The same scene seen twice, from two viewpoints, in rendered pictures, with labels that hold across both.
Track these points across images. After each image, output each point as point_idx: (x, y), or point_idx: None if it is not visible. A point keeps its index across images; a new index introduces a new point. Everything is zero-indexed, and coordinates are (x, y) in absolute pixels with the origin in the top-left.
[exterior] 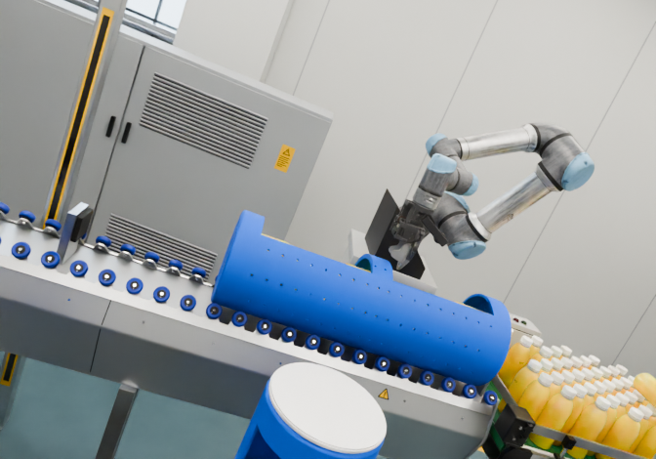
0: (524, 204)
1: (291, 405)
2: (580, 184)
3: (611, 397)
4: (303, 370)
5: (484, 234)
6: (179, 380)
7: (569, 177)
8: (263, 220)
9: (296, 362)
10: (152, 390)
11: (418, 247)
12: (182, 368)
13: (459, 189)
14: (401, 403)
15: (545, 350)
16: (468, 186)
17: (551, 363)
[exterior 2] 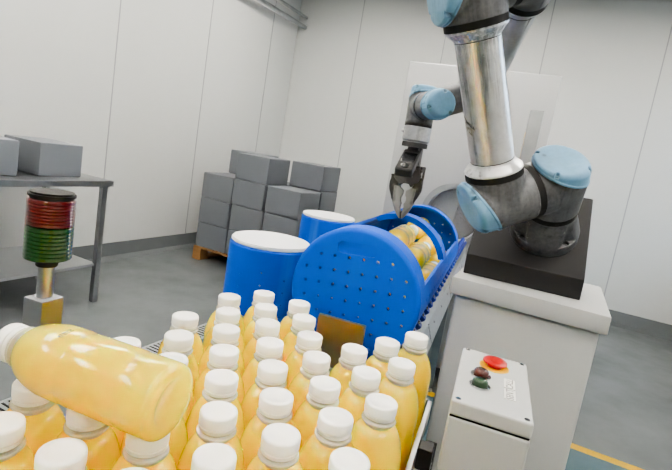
0: (460, 90)
1: (270, 233)
2: None
3: (183, 330)
4: (301, 242)
5: (465, 169)
6: None
7: (427, 6)
8: (421, 205)
9: (308, 243)
10: None
11: (390, 180)
12: None
13: (417, 110)
14: None
15: (351, 343)
16: (420, 101)
17: (299, 318)
